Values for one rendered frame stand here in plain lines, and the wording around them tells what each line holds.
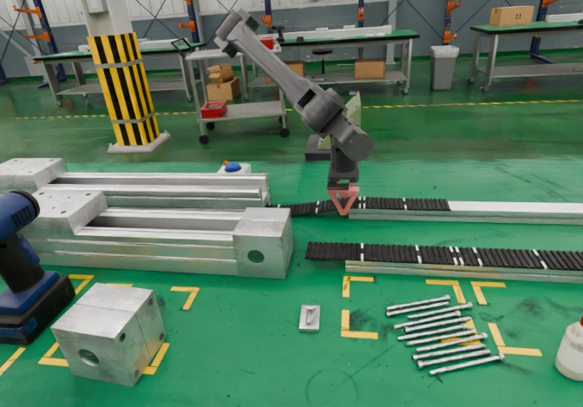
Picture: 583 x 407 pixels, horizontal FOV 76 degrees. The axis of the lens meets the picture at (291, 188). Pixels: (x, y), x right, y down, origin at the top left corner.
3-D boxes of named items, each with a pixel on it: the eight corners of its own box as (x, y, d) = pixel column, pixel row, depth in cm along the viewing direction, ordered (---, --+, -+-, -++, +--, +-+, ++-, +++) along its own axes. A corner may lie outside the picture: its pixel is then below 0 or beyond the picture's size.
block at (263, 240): (295, 240, 80) (292, 202, 76) (284, 278, 69) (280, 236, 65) (255, 239, 81) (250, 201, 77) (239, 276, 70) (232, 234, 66)
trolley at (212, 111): (287, 122, 435) (280, 29, 390) (290, 137, 386) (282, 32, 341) (199, 130, 433) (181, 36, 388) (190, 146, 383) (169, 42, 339)
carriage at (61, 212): (111, 217, 83) (102, 190, 80) (78, 246, 73) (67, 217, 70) (49, 215, 86) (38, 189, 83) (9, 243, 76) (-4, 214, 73)
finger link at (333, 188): (327, 219, 82) (326, 181, 78) (330, 204, 89) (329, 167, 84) (358, 220, 81) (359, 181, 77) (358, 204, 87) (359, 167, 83)
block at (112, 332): (175, 324, 61) (162, 278, 57) (133, 387, 51) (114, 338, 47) (122, 316, 63) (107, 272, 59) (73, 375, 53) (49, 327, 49)
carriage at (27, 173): (71, 180, 104) (63, 157, 101) (42, 199, 94) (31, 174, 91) (22, 180, 107) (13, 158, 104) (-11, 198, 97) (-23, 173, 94)
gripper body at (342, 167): (327, 184, 80) (326, 152, 76) (330, 166, 89) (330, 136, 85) (358, 185, 78) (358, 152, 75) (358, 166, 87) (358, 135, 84)
